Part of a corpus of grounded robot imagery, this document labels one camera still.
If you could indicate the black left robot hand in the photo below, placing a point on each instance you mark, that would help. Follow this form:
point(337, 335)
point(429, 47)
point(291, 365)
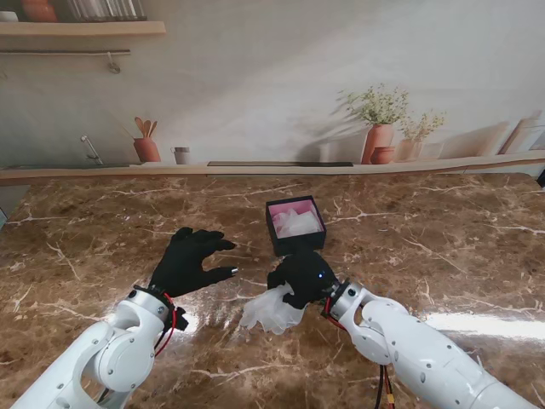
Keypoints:
point(183, 264)

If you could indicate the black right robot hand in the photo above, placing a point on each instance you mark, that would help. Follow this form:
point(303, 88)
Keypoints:
point(306, 277)

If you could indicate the black box pink inside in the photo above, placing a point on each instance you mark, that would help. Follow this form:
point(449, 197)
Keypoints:
point(298, 245)

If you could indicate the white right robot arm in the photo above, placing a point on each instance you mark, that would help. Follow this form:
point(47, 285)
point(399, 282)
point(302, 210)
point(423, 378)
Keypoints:
point(417, 345)

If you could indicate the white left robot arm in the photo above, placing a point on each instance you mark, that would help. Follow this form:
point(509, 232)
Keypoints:
point(98, 353)

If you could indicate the printed kitchen scene backdrop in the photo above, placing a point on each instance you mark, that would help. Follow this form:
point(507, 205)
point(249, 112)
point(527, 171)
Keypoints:
point(264, 85)

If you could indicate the dark object at table edge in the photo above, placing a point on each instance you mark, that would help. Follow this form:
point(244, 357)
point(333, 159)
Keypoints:
point(541, 176)

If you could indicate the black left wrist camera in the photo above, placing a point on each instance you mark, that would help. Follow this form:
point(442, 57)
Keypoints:
point(180, 318)

